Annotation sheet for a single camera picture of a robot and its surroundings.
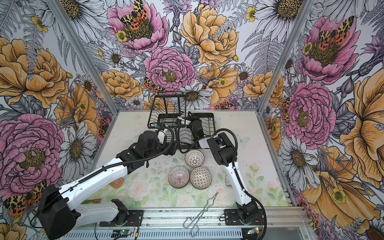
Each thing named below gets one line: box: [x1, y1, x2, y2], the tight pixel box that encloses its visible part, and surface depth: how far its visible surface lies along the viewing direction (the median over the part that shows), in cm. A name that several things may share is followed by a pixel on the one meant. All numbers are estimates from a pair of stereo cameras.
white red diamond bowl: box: [185, 149, 205, 168], surface depth 95 cm
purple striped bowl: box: [168, 166, 190, 189], surface depth 86 cm
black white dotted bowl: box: [190, 167, 213, 190], surface depth 85 cm
